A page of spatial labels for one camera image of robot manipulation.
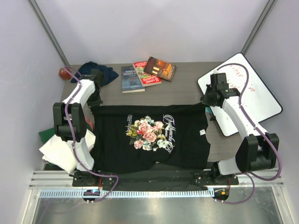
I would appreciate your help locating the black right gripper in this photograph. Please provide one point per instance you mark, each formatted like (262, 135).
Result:
(206, 101)

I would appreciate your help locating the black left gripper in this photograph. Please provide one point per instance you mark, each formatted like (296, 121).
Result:
(94, 104)

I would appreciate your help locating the white dry-erase board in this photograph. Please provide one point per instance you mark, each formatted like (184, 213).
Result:
(258, 100)

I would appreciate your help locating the black t shirt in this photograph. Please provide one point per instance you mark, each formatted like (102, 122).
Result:
(132, 138)

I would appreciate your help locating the red cover book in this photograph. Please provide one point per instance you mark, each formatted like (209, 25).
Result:
(145, 78)

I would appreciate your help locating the dark cover paperback book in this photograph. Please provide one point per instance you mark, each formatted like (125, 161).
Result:
(160, 68)

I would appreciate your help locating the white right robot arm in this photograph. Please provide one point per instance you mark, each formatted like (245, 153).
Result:
(267, 166)

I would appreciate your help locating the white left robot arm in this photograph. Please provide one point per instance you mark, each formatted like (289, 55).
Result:
(71, 127)

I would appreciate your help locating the pink t shirt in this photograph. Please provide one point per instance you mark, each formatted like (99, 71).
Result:
(89, 118)

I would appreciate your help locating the teal cutting mat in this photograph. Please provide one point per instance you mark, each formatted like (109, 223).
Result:
(208, 110)

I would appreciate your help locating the navy blue t shirt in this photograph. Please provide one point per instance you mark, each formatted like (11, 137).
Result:
(108, 72)

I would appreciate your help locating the blue 1984 paperback book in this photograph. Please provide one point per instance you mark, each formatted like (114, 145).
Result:
(130, 80)

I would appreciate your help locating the small red cube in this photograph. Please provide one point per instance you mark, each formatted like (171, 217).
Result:
(64, 74)

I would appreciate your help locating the green t shirt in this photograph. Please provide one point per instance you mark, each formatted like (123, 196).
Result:
(46, 135)

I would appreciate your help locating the white folded t shirt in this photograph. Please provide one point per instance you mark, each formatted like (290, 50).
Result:
(57, 152)

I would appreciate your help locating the aluminium frame rail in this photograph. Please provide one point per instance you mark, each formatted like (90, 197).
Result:
(256, 147)

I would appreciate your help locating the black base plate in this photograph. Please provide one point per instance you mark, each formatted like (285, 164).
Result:
(159, 178)

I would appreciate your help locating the white perforated cable rail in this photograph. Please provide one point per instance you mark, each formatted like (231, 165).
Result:
(93, 193)

